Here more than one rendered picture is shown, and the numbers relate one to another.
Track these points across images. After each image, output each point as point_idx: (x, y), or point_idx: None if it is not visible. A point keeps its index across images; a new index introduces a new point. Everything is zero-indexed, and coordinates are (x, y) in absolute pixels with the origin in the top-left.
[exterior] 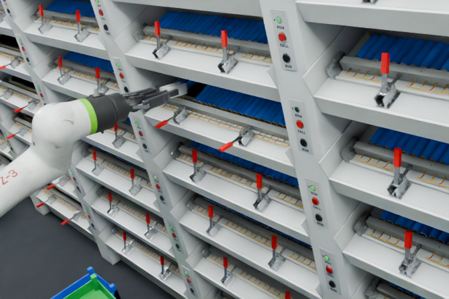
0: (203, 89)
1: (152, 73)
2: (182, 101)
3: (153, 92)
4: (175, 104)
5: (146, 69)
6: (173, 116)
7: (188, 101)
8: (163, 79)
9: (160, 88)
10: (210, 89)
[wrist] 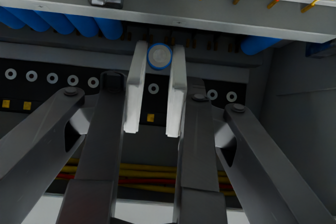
0: (109, 33)
1: (329, 118)
2: (148, 20)
3: (179, 150)
4: (197, 4)
5: (333, 151)
6: None
7: (113, 18)
8: (317, 72)
9: (168, 134)
10: (77, 29)
